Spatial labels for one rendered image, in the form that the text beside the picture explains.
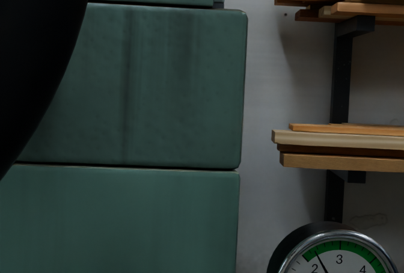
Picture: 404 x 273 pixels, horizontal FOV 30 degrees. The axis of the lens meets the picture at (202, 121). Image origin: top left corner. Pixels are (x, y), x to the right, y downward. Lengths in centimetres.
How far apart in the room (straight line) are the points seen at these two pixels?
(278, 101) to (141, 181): 250
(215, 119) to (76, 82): 8
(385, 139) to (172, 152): 208
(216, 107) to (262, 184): 251
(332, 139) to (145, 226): 204
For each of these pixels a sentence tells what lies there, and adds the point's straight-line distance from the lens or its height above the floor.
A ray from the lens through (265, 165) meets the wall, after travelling 292.
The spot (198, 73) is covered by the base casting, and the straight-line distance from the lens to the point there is 41.
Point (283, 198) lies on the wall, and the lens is 294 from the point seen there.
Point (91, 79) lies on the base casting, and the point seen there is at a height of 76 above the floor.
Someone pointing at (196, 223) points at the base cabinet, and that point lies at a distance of 42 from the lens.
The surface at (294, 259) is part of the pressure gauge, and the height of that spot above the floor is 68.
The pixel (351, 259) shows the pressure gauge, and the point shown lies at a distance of 38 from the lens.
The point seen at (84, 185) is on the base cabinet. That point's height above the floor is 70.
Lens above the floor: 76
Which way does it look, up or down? 3 degrees down
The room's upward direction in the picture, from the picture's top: 3 degrees clockwise
